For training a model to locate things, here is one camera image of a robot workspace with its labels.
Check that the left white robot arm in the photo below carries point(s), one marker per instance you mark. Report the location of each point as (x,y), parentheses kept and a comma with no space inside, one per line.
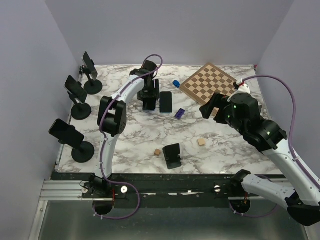
(112,119)

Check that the far left round stand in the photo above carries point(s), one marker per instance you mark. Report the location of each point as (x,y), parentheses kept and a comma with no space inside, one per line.
(93,86)

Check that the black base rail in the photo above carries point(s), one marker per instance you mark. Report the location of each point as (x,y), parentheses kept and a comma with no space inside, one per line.
(128,190)

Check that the round stand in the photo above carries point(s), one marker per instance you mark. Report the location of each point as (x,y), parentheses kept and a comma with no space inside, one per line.
(79,111)
(93,86)
(82,151)

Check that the far left phone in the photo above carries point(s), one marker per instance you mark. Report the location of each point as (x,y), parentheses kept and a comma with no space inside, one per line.
(89,66)

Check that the brown wooden cube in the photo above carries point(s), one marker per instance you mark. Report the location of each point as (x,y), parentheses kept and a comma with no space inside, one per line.
(157,152)

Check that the blue plastic cap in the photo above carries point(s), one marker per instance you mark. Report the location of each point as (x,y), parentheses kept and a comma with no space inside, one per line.
(176,83)

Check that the aluminium extrusion rail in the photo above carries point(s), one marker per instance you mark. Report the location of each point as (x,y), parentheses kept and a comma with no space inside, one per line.
(58,190)

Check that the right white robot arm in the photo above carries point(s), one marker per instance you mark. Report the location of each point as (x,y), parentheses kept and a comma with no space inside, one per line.
(242,113)

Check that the wooden chessboard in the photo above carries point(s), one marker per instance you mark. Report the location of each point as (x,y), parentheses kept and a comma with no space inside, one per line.
(208,80)

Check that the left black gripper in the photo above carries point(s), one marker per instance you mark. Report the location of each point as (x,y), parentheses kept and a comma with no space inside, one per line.
(154,93)

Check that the near left round stand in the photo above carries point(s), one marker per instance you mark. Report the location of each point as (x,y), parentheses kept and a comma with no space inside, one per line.
(82,151)

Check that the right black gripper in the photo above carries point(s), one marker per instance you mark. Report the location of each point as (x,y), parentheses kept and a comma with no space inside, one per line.
(218,100)

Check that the black folding phone stand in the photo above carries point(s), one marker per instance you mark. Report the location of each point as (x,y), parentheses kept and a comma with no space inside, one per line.
(172,156)

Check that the middle left phone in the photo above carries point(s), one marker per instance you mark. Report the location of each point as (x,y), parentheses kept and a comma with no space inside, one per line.
(74,87)

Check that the purple lego brick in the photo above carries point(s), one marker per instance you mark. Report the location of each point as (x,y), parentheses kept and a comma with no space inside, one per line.
(179,114)

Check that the middle left round stand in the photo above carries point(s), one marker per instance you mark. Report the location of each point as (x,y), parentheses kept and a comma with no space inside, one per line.
(79,111)

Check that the light wooden cube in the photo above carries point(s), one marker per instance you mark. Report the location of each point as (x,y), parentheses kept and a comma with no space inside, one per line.
(201,141)

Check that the black phone blue edge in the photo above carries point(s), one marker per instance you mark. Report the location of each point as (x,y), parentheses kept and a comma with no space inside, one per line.
(165,102)

